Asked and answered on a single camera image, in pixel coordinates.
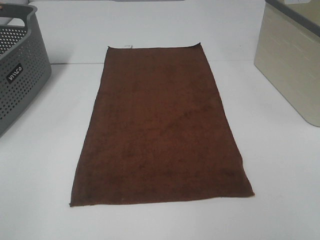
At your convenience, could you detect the beige plastic storage bin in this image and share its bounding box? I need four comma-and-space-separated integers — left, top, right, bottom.
254, 0, 320, 127

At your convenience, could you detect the grey perforated plastic basket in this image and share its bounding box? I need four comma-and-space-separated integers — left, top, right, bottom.
0, 3, 52, 134

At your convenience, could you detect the brown towel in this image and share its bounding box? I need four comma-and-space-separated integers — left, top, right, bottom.
70, 44, 254, 207

